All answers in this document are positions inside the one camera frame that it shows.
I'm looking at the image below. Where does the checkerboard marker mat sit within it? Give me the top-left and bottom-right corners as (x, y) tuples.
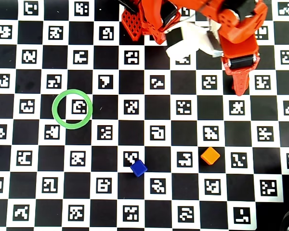
(0, 0), (289, 229)

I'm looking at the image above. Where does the green ring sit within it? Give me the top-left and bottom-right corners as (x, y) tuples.
(52, 89), (93, 130)

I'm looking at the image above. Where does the orange cube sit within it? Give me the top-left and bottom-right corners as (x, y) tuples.
(200, 147), (221, 166)

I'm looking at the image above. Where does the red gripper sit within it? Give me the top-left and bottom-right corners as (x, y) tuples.
(218, 1), (268, 97)

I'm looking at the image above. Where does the blue cube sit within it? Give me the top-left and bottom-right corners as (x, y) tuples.
(130, 159), (148, 178)

